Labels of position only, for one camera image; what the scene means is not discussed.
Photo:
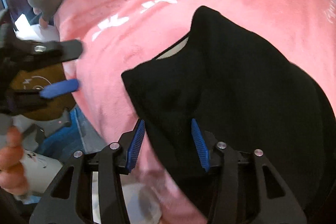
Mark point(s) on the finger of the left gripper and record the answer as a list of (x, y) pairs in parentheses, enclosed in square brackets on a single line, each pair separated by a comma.
[(59, 88), (51, 50)]

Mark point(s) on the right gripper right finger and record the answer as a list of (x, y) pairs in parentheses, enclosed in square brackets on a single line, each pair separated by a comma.
[(247, 187)]

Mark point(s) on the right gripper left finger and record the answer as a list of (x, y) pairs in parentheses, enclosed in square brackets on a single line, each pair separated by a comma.
[(68, 199)]

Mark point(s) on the black pants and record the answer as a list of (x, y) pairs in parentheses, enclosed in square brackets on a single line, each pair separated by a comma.
[(239, 87)]

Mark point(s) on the person's left hand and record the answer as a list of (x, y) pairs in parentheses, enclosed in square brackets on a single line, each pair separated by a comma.
[(13, 178)]

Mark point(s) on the pink bow-print blanket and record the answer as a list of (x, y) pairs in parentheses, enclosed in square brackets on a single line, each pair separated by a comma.
[(119, 35)]

